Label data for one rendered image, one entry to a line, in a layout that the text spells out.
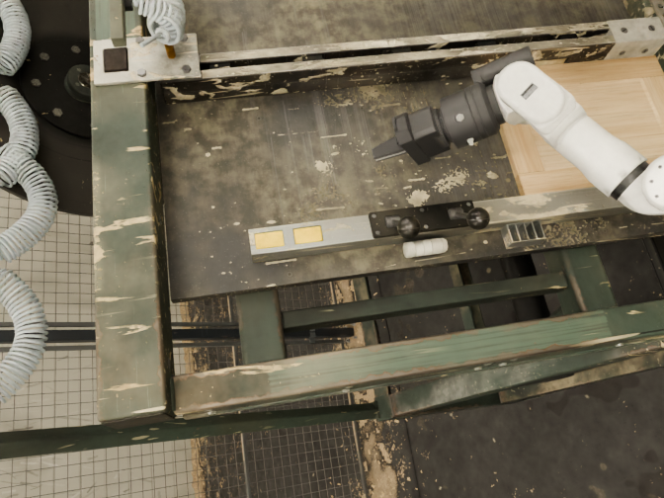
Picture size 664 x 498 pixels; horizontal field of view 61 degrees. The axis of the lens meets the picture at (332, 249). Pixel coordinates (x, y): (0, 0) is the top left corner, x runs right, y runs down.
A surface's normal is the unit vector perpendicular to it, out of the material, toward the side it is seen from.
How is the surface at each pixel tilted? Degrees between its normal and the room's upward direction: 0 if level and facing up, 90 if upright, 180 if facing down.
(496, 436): 0
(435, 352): 59
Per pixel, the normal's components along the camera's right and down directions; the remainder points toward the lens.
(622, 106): 0.07, -0.37
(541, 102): -0.43, -0.07
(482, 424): -0.81, -0.07
